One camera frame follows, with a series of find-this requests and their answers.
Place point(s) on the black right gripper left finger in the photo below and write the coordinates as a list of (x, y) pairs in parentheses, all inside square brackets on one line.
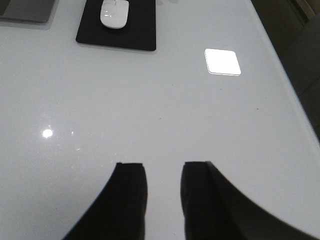
[(118, 213)]

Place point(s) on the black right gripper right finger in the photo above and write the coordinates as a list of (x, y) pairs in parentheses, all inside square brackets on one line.
[(214, 209)]

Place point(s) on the black mouse pad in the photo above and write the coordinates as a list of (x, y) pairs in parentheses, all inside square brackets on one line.
[(139, 33)]

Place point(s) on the white computer mouse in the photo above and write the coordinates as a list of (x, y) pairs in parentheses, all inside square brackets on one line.
[(114, 13)]

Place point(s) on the olive beige sofa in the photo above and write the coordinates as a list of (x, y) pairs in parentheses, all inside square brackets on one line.
[(293, 27)]

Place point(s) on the grey laptop black screen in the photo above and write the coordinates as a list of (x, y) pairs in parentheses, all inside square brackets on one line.
[(34, 11)]

